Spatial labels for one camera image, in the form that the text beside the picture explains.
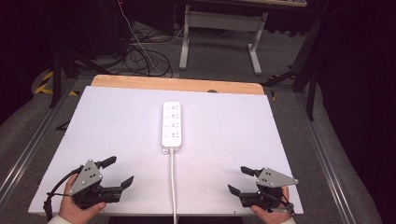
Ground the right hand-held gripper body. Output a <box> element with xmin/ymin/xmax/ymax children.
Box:
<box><xmin>239</xmin><ymin>166</ymin><xmax>300</xmax><ymax>211</ymax></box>

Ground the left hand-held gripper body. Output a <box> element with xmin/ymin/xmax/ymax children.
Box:
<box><xmin>68</xmin><ymin>159</ymin><xmax>123</xmax><ymax>210</ymax></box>

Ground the person's left hand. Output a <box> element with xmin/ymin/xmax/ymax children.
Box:
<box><xmin>58</xmin><ymin>173</ymin><xmax>107</xmax><ymax>224</ymax></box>

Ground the person's right hand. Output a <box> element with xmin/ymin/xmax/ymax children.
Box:
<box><xmin>249</xmin><ymin>185</ymin><xmax>290</xmax><ymax>224</ymax></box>

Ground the white board sheet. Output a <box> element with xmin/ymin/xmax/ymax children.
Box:
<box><xmin>27</xmin><ymin>85</ymin><xmax>304</xmax><ymax>217</ymax></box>

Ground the white power strip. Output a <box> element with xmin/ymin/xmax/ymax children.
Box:
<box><xmin>161</xmin><ymin>100</ymin><xmax>183</xmax><ymax>155</ymax></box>

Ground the black metal stand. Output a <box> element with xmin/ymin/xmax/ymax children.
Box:
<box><xmin>262</xmin><ymin>17</ymin><xmax>323</xmax><ymax>121</ymax></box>
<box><xmin>49</xmin><ymin>0</ymin><xmax>110</xmax><ymax>109</ymax></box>

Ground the yellow black floor tape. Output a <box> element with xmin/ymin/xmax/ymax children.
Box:
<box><xmin>33</xmin><ymin>70</ymin><xmax>79</xmax><ymax>97</ymax></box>

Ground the wooden table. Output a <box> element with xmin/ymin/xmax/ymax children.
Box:
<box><xmin>90</xmin><ymin>74</ymin><xmax>265</xmax><ymax>96</ymax></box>

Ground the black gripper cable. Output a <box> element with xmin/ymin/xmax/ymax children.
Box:
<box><xmin>42</xmin><ymin>164</ymin><xmax>86</xmax><ymax>222</ymax></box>

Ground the white power strip cable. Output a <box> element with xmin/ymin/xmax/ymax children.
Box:
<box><xmin>168</xmin><ymin>147</ymin><xmax>178</xmax><ymax>224</ymax></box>

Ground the aluminium floor rail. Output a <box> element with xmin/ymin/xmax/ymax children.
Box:
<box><xmin>294</xmin><ymin>92</ymin><xmax>354</xmax><ymax>224</ymax></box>
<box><xmin>0</xmin><ymin>77</ymin><xmax>78</xmax><ymax>202</ymax></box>

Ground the tangle of black cables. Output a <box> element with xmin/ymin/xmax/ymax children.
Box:
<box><xmin>108</xmin><ymin>36</ymin><xmax>174</xmax><ymax>78</ymax></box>

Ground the thin white cable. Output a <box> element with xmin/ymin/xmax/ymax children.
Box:
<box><xmin>117</xmin><ymin>0</ymin><xmax>164</xmax><ymax>77</ymax></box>

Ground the white metal frame desk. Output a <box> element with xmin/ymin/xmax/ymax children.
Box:
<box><xmin>178</xmin><ymin>0</ymin><xmax>308</xmax><ymax>76</ymax></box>

